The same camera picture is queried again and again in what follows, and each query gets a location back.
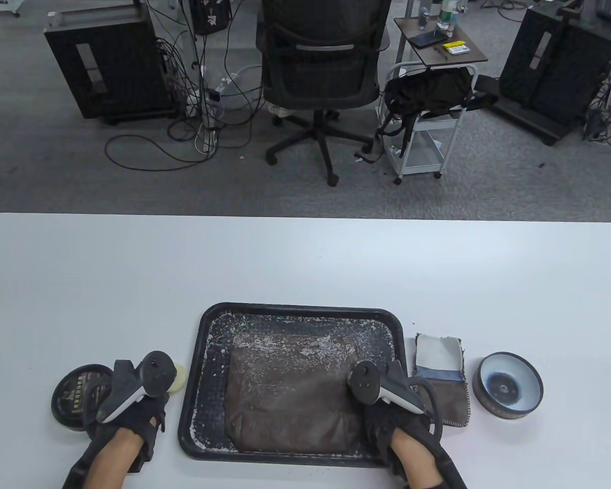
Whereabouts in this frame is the black computer tower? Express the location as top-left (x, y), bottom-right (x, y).
top-left (491, 0), bottom-right (611, 147)
top-left (44, 3), bottom-right (179, 125)

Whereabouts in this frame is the grey polishing cloth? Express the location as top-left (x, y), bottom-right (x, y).
top-left (412, 334), bottom-right (470, 427)

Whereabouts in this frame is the brown leather bag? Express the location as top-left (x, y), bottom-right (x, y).
top-left (224, 332), bottom-right (367, 455)

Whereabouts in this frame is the black tablet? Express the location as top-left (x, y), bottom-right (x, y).
top-left (408, 31), bottom-right (449, 49)

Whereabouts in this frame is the black plastic tray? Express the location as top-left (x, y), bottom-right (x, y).
top-left (177, 304), bottom-right (413, 468)

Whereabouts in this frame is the yellow round sponge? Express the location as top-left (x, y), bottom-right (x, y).
top-left (165, 363), bottom-right (188, 396)

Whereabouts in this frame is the person's right hand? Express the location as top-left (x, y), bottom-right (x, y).
top-left (362, 402), bottom-right (441, 467)

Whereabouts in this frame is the white rolling cart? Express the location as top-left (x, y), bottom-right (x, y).
top-left (378, 61), bottom-right (477, 185)

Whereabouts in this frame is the person's left forearm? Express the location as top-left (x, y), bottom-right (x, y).
top-left (61, 427), bottom-right (148, 489)

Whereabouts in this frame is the tangle of black cables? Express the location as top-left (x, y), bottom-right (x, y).
top-left (583, 66), bottom-right (611, 148)

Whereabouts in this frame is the left black white controller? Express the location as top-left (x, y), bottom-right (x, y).
top-left (97, 350), bottom-right (177, 424)

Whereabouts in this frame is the black leather care cream tin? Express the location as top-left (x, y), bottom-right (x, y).
top-left (473, 351), bottom-right (544, 421)

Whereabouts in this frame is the grey glove cable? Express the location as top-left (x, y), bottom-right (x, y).
top-left (412, 376), bottom-right (445, 440)

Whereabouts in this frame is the black office chair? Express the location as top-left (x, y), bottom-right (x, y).
top-left (256, 0), bottom-right (392, 187)

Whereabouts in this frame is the black hanging bag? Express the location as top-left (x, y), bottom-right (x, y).
top-left (189, 0), bottom-right (232, 35)

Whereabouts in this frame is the right black white controller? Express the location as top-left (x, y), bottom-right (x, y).
top-left (347, 361), bottom-right (426, 416)

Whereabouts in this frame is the person's left hand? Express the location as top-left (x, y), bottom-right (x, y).
top-left (84, 385), bottom-right (170, 461)

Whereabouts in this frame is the white desk leg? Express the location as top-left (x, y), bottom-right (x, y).
top-left (181, 0), bottom-right (219, 133)

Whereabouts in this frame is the person's right forearm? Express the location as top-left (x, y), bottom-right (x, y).
top-left (387, 429), bottom-right (468, 489)

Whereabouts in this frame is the black backpack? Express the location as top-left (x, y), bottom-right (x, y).
top-left (377, 68), bottom-right (499, 153)

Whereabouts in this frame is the black labelled tin lid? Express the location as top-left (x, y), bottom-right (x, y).
top-left (51, 364), bottom-right (114, 434)

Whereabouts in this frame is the green label bottle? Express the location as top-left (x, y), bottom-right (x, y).
top-left (436, 0), bottom-right (460, 37)

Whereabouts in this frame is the black white controller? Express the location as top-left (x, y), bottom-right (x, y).
top-left (97, 350), bottom-right (177, 424)
top-left (347, 361), bottom-right (426, 416)

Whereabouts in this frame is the black floor cable loop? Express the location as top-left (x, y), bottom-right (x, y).
top-left (104, 133), bottom-right (219, 171)

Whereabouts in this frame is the small brown side table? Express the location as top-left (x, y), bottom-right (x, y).
top-left (394, 17), bottom-right (488, 67)

